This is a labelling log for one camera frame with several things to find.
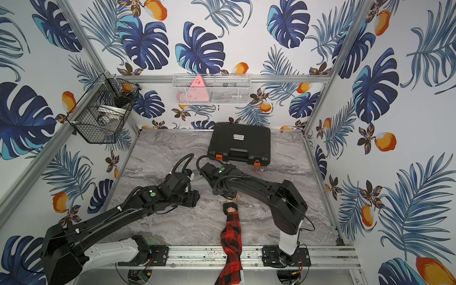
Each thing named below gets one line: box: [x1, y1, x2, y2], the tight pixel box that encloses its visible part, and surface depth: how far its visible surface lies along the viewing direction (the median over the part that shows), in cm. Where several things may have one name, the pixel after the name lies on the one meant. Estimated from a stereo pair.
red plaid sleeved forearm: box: [214, 208, 244, 285], surface depth 73 cm
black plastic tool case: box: [207, 121, 272, 167], surface depth 108 cm
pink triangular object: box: [176, 74, 210, 103], surface depth 92 cm
